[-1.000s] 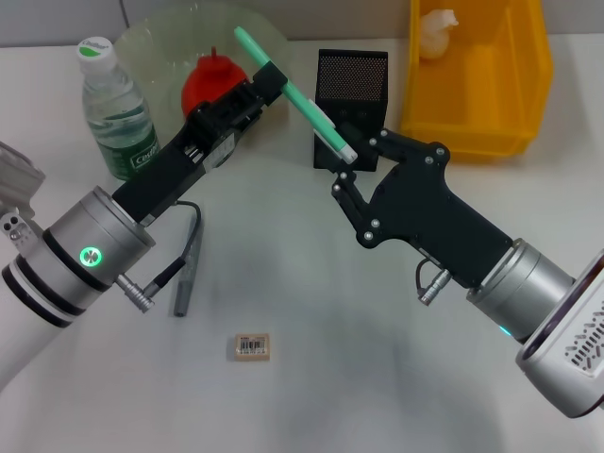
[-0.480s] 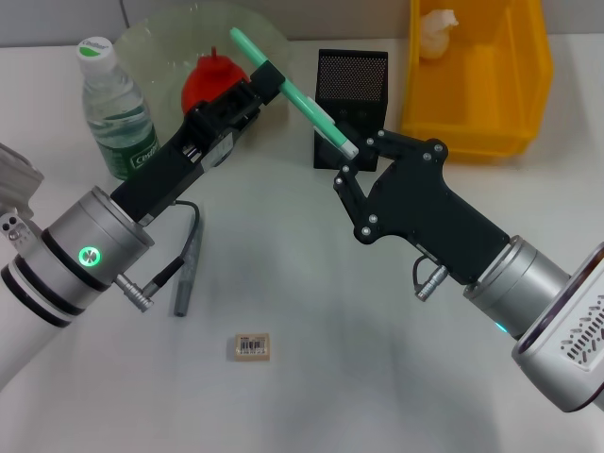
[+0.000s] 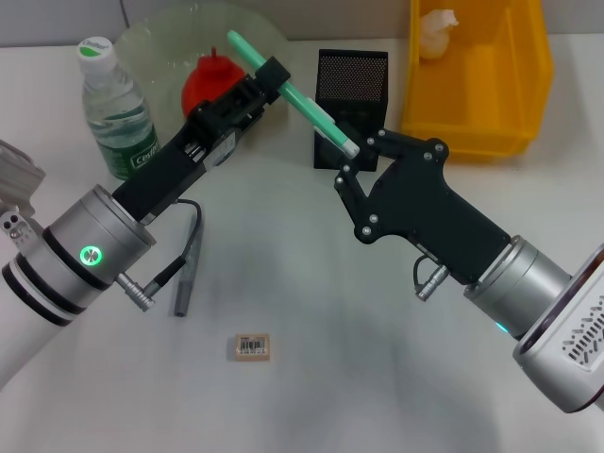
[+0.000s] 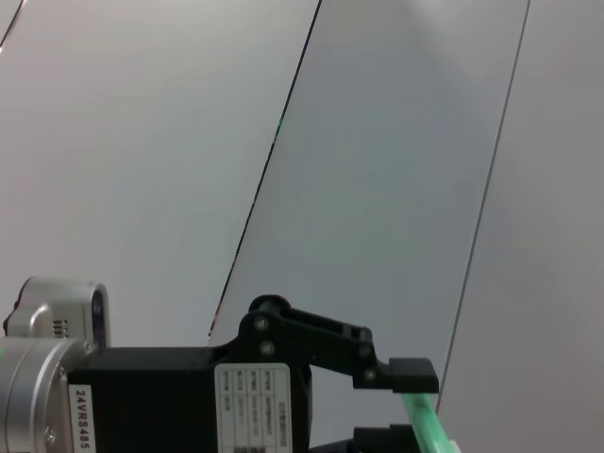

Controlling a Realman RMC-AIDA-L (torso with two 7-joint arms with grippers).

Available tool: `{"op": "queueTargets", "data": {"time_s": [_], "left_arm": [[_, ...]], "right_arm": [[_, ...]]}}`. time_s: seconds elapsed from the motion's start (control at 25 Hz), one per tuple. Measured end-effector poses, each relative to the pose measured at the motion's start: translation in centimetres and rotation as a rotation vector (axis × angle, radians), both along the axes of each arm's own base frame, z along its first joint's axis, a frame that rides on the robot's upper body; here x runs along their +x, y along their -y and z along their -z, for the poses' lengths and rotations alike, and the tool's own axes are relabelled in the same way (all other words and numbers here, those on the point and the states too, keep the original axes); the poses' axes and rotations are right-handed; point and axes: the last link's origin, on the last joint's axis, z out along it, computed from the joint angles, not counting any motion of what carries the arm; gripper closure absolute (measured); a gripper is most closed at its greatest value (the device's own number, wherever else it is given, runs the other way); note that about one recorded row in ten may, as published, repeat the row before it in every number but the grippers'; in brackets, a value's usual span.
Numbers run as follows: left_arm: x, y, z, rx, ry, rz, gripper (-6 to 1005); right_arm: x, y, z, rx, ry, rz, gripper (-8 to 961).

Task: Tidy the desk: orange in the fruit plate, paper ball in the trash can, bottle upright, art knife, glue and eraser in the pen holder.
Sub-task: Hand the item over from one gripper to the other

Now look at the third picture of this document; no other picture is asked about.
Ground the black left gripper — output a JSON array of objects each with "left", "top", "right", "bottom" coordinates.
[{"left": 111, "top": 55, "right": 292, "bottom": 224}]

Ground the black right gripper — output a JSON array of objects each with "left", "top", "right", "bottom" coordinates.
[{"left": 333, "top": 129, "right": 513, "bottom": 287}]

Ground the white paper ball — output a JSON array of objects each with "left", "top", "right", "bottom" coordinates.
[{"left": 418, "top": 8, "right": 461, "bottom": 62}]

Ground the clear bottle green label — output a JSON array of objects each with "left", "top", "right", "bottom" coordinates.
[{"left": 75, "top": 36, "right": 161, "bottom": 181}]

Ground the beige eraser with barcode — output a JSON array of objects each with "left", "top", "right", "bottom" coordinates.
[{"left": 233, "top": 331, "right": 273, "bottom": 364}]

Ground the grey pen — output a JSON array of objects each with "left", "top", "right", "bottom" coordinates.
[{"left": 170, "top": 211, "right": 205, "bottom": 318}]

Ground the black mesh pen holder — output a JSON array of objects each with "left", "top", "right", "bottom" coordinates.
[{"left": 312, "top": 48, "right": 391, "bottom": 173}]

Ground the pale green glass fruit plate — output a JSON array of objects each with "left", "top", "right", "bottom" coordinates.
[{"left": 113, "top": 1, "right": 294, "bottom": 153}]

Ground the yellow plastic bin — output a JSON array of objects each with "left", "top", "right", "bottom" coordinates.
[{"left": 398, "top": 0, "right": 555, "bottom": 164}]

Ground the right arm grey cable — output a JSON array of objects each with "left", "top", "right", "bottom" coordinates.
[{"left": 412, "top": 253, "right": 450, "bottom": 303}]

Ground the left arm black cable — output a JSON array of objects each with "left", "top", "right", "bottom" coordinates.
[{"left": 116, "top": 197, "right": 205, "bottom": 313}]

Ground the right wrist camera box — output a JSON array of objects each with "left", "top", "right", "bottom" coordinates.
[{"left": 512, "top": 243, "right": 604, "bottom": 415}]

